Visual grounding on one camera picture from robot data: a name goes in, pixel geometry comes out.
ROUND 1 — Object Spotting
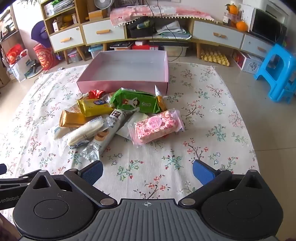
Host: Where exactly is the red and white bag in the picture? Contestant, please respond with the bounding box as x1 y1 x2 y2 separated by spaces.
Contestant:
6 45 32 82

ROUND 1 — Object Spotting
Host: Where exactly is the red snack packet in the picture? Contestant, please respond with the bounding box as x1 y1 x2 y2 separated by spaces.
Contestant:
87 89 105 100

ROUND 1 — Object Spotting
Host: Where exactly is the pile of magazines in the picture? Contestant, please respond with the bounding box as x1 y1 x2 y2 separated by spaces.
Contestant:
50 0 75 15

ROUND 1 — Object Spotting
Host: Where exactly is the clear storage box blue lid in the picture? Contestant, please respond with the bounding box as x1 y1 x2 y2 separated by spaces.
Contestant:
88 45 104 59

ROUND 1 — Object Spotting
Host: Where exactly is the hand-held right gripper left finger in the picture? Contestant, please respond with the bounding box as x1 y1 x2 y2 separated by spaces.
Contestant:
30 161 118 207

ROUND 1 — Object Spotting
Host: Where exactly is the yellow snack packet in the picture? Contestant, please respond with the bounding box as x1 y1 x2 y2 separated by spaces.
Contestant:
77 98 114 118

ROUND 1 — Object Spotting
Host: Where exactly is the grey cookie roll packet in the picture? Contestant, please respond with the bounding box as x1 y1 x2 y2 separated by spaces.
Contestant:
82 109 135 163

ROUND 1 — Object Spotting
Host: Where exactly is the white bread packet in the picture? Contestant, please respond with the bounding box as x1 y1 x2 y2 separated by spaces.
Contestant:
53 123 71 140
67 116 110 149

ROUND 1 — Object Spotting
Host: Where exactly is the pink tasselled cloth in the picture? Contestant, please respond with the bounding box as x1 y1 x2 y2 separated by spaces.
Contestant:
110 4 218 28

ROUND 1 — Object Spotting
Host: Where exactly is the white appliance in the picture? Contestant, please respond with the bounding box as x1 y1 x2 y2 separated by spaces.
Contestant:
264 4 290 22

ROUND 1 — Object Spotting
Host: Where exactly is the purple cloth object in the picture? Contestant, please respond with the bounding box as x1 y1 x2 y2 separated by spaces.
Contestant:
31 20 51 47

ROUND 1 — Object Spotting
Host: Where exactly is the black storage box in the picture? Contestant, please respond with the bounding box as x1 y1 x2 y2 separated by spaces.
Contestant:
127 17 155 39

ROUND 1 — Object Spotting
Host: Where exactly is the golden brown snack packet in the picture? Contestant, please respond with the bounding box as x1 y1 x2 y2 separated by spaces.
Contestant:
59 110 86 128

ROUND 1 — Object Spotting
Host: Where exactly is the black flat tray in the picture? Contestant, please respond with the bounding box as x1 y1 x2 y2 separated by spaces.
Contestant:
110 41 134 50

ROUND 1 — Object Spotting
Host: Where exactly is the wooden side cabinet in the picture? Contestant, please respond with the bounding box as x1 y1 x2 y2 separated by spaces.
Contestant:
39 0 86 65

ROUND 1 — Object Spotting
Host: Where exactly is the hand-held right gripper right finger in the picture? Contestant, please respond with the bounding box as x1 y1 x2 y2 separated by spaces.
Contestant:
178 159 265 207

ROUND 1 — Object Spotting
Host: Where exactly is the long wooden TV cabinet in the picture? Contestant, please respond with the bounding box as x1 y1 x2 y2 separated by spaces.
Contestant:
80 16 281 66

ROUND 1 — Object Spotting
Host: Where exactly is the yellow egg tray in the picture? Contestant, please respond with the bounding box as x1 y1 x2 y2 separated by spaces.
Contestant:
200 48 231 67

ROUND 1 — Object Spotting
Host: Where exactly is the clear plastic box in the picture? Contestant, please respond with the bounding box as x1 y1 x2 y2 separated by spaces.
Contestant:
165 46 188 57

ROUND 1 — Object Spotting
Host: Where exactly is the white and red box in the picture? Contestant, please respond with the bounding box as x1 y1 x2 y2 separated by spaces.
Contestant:
232 49 263 74

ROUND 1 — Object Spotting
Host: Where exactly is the green snack packet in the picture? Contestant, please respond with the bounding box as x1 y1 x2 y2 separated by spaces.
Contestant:
110 87 160 114

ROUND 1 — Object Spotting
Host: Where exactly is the red paper bag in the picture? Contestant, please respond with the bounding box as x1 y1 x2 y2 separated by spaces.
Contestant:
32 44 60 72

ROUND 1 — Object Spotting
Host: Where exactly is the pink cardboard box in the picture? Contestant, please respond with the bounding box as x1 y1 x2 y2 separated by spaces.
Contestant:
77 50 169 96

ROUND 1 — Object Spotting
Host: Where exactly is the blue plastic stool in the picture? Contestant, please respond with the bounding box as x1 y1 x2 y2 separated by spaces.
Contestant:
254 44 296 104

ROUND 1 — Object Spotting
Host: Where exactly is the pink cake packet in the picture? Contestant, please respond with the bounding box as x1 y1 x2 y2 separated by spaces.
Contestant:
128 110 185 146

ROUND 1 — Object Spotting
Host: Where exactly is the pile of papers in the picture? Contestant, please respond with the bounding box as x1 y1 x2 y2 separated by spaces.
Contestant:
155 20 193 40

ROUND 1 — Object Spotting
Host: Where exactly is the red flat box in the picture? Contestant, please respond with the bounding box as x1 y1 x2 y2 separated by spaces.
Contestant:
132 45 160 52

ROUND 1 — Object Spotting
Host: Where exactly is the microwave oven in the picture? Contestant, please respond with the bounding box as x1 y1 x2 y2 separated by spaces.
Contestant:
249 8 288 45

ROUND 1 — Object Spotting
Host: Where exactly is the white silver snack packet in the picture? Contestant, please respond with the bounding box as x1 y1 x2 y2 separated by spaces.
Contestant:
116 112 146 141

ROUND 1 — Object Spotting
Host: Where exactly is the orange cracker packet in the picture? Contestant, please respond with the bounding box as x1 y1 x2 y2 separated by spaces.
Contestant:
154 84 167 112

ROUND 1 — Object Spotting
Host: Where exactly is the clear wafer packet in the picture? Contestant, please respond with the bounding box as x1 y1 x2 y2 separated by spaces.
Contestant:
69 103 82 114

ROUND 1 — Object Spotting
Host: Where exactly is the floral cloth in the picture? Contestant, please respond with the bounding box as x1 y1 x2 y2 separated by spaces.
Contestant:
0 61 260 241

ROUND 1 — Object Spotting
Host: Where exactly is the small cardboard box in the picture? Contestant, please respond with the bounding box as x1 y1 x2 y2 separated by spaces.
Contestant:
88 9 108 20

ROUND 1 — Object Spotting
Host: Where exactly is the white desk fan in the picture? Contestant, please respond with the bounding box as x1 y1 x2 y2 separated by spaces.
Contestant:
93 0 114 12

